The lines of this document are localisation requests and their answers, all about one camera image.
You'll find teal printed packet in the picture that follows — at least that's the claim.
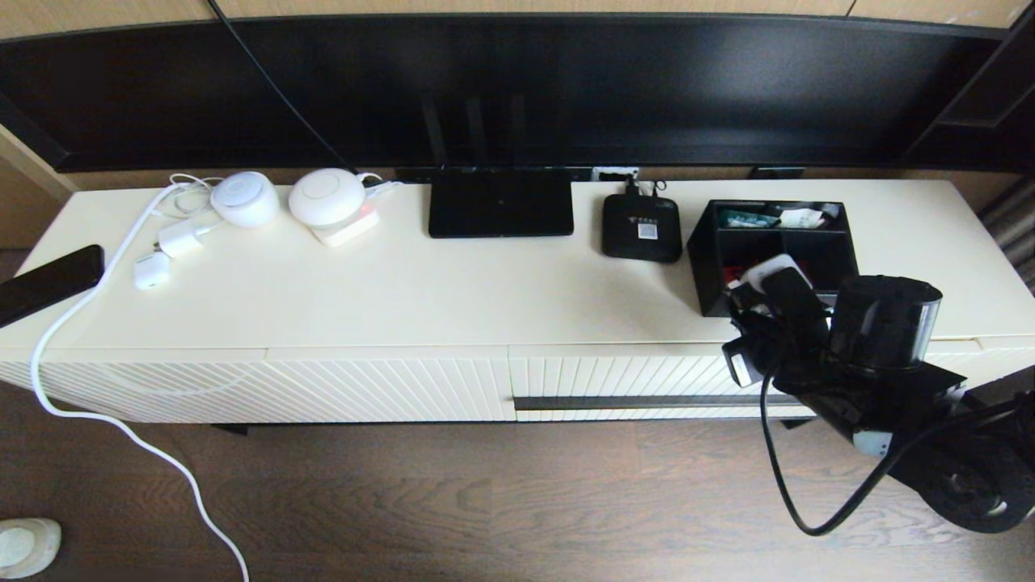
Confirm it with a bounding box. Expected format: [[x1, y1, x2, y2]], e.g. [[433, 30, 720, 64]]
[[721, 209, 779, 230]]

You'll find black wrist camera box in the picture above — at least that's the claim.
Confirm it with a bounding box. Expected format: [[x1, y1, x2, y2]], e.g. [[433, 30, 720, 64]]
[[721, 335, 766, 390]]

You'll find long black cable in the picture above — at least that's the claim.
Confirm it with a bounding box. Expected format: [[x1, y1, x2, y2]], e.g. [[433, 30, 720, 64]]
[[205, 0, 361, 175]]

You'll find black organizer box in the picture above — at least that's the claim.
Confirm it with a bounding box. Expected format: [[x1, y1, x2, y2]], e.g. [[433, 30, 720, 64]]
[[686, 199, 860, 318]]

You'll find black set-top box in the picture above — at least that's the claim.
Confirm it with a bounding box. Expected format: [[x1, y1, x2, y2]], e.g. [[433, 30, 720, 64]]
[[601, 192, 685, 264]]

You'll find white sneaker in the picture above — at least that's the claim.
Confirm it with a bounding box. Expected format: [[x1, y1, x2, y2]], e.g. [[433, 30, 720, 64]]
[[0, 517, 63, 580]]

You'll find thin white cable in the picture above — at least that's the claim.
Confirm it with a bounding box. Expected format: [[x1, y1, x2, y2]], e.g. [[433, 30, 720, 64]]
[[150, 172, 226, 243]]

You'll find black smartphone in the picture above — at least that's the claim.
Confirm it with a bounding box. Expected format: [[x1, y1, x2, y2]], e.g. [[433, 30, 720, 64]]
[[0, 244, 107, 329]]

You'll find cream ribbed drawer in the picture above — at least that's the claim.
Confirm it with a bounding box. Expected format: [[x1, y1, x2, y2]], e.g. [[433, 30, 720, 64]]
[[508, 342, 984, 422]]

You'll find black side shelf unit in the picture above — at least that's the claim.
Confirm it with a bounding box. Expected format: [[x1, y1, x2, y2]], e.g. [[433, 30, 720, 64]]
[[904, 8, 1035, 172]]

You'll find white round speaker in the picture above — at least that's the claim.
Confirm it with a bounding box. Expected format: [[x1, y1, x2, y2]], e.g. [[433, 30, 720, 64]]
[[210, 171, 282, 230]]

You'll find cream tv cabinet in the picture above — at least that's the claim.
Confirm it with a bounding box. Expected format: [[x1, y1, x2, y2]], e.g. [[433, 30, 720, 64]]
[[0, 179, 1035, 427]]

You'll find white pink square base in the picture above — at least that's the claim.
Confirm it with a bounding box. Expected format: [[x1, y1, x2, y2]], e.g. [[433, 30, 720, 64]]
[[310, 202, 382, 249]]

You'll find black router with antennas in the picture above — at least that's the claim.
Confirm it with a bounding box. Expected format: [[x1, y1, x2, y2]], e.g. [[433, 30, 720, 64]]
[[419, 93, 577, 240]]

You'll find dark cabinet handle bar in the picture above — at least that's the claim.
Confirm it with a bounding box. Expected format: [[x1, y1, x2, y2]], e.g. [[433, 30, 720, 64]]
[[513, 395, 803, 411]]

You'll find black television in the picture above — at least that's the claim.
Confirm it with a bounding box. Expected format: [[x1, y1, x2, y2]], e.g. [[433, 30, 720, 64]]
[[0, 12, 1008, 175]]

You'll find white charger plug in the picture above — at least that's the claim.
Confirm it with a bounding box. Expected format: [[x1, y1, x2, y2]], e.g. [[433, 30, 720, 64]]
[[158, 222, 215, 260]]

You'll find white dome device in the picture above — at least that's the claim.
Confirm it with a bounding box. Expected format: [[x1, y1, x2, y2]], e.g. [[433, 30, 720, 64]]
[[288, 167, 368, 228]]

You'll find white paper packet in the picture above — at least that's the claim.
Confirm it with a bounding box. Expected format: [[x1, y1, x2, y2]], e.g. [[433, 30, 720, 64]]
[[776, 205, 839, 230]]

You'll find thick white power cable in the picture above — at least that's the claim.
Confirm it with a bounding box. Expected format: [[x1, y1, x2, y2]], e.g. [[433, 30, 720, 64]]
[[30, 179, 252, 582]]

